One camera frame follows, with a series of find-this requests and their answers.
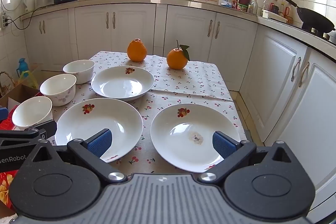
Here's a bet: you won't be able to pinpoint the kitchen countertop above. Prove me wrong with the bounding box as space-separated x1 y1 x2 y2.
21 0 336 56

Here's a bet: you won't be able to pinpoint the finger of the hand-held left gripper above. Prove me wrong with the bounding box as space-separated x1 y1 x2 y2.
25 120 57 139

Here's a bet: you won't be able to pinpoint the white plastic tray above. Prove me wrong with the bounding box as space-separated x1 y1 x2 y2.
261 9 288 23

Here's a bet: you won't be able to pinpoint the white kitchen cabinets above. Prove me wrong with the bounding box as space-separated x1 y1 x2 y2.
22 2 336 224

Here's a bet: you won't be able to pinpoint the wicker basket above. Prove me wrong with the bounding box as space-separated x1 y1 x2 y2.
0 71 16 96

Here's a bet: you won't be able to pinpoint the white bowl pink floral print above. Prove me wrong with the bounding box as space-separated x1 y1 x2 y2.
63 59 95 85
39 73 77 106
12 96 53 131

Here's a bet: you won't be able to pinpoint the black power cable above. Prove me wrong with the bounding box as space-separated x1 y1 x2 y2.
7 7 37 30

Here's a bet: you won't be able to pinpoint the white electric kettle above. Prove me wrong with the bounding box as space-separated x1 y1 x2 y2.
24 0 36 13

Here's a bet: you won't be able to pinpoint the cardboard box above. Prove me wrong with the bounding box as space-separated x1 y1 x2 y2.
0 84 40 109

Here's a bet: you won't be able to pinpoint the bumpy orange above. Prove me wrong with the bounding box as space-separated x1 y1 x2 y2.
127 38 148 62

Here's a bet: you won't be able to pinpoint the black wok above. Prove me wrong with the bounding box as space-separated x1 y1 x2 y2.
276 0 336 33

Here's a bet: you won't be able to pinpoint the yellow cooking oil bottle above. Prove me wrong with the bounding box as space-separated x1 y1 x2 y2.
285 2 293 24

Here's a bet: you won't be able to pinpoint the orange with green leaf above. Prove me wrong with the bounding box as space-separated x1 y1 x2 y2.
167 40 190 70

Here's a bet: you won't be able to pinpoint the white plate fruit print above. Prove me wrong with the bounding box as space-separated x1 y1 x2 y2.
150 103 241 173
91 66 155 102
55 98 144 164

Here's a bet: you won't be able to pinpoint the gas stove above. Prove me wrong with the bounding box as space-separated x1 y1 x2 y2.
302 26 336 44

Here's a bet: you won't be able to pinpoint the yellow green bag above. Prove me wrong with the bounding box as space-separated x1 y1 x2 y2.
17 70 38 89

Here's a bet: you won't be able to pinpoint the blue thermos jug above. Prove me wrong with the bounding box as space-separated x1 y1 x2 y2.
16 58 29 79

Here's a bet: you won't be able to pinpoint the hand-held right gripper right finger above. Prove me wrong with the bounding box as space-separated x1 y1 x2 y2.
198 131 297 184

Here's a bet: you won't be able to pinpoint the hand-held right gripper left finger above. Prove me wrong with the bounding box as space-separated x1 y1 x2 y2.
26 129 129 184

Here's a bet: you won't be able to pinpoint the cherry print tablecloth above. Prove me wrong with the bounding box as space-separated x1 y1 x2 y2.
50 51 247 174

